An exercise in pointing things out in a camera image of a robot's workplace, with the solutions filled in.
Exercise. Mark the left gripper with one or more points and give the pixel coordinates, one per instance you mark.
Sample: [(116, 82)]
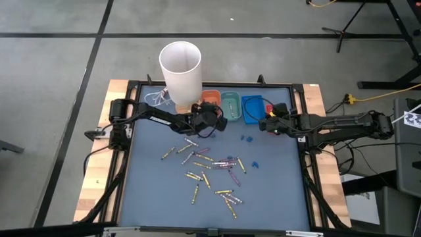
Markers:
[(205, 120)]

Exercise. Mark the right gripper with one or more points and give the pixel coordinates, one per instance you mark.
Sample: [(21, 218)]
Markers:
[(283, 121)]

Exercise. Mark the purple crayon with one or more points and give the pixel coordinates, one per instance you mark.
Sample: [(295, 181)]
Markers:
[(203, 150), (234, 177), (229, 160), (223, 167)]

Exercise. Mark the yellow-green crayon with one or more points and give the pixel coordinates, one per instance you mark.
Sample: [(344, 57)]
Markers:
[(195, 194), (192, 177), (224, 191), (168, 153)]

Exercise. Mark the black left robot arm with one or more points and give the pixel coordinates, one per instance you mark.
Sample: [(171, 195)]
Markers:
[(158, 118)]

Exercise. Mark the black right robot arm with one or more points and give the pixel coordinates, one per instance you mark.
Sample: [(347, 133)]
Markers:
[(345, 123)]

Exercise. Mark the orange plastic bin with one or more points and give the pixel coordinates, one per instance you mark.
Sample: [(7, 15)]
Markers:
[(210, 96)]

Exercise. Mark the red plastic basket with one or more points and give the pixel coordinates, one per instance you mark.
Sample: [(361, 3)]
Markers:
[(268, 108)]

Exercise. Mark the blue plastic basket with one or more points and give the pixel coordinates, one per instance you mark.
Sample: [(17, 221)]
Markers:
[(253, 110)]

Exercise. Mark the teal plastic bin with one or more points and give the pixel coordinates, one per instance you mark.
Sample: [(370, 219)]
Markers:
[(237, 98)]

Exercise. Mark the white shade table lamp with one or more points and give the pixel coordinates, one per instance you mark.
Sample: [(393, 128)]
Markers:
[(180, 77)]

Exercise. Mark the yellow power strip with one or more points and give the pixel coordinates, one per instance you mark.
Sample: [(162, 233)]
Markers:
[(349, 98)]

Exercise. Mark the blue-grey table mat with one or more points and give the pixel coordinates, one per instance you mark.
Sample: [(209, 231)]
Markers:
[(158, 204)]

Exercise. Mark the black floor beam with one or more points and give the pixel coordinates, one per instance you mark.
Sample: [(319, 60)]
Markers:
[(368, 182)]

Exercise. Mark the black tripod stand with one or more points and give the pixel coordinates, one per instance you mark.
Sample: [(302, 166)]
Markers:
[(342, 33)]

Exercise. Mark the white box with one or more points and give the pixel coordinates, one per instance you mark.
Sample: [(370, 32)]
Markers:
[(361, 205)]

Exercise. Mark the grey cabinet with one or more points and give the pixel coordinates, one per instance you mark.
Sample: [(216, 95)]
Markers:
[(408, 158)]

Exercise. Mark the white marker tag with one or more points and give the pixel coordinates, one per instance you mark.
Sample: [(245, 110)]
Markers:
[(412, 119)]

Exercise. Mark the grey box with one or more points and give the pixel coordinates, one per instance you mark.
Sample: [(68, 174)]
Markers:
[(398, 210)]

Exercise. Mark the black stand foot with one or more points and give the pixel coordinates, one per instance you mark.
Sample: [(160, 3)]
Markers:
[(10, 146)]

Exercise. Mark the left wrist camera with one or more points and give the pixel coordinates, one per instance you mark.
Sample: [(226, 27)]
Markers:
[(222, 124)]

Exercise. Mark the black table frame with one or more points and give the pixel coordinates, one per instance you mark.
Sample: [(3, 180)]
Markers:
[(213, 83)]

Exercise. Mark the silver bracket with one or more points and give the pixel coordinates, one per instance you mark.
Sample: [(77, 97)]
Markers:
[(120, 229), (304, 233)]

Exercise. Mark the black desk frame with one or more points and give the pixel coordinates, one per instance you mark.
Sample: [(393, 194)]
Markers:
[(378, 85)]

